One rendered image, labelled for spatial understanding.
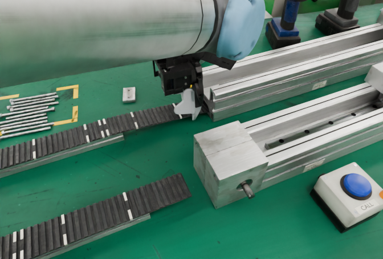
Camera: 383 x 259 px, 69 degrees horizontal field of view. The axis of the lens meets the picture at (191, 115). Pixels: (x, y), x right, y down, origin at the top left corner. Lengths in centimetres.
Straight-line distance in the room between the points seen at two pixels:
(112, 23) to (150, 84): 57
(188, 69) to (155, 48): 31
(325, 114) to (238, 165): 26
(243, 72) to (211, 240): 39
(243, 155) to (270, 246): 15
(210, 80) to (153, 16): 46
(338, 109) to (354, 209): 23
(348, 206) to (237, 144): 19
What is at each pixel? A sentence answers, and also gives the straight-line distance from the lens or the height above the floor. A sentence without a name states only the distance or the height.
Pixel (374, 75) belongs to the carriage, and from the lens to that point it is 70.
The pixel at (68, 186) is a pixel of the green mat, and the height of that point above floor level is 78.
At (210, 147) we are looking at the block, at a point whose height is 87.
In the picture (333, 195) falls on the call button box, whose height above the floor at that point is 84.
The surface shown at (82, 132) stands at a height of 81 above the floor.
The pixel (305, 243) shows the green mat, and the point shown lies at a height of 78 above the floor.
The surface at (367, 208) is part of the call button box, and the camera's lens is 53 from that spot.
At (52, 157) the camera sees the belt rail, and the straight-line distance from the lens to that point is 63.
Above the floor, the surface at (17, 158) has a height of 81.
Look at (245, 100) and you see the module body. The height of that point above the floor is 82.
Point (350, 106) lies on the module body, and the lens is 69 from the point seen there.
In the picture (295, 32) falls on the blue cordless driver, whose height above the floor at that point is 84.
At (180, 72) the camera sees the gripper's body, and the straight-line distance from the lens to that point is 53.
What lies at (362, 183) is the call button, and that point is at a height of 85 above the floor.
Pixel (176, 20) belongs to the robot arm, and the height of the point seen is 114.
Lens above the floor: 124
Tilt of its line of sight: 45 degrees down
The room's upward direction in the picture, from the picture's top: straight up
